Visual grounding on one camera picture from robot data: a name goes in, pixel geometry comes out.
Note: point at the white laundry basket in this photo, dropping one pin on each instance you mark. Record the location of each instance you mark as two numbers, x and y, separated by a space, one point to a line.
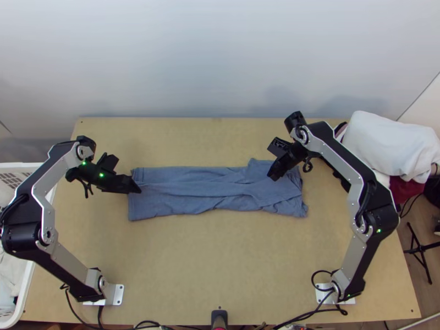
24 295

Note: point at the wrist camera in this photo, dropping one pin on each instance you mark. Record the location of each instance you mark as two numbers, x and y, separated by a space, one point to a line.
109 162
278 146

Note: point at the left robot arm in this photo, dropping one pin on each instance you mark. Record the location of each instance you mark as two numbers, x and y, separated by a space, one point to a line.
41 185

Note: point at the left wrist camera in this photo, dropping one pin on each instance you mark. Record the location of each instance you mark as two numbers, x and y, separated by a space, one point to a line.
109 162

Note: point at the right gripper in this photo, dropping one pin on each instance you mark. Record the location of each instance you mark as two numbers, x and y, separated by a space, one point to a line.
286 161

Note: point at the black tripod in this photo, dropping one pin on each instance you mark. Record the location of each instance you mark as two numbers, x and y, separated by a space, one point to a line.
417 245

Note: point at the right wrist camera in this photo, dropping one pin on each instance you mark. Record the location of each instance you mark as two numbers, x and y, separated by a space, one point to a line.
278 146

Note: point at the heap of clothes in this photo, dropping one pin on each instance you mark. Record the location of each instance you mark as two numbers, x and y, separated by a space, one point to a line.
385 144

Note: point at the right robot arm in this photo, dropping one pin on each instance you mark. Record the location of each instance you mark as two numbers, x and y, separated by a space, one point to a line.
343 161

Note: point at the blue t-shirt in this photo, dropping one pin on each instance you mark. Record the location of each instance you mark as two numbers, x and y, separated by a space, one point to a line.
206 196

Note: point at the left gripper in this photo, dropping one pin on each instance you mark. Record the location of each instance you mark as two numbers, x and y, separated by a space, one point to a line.
117 184

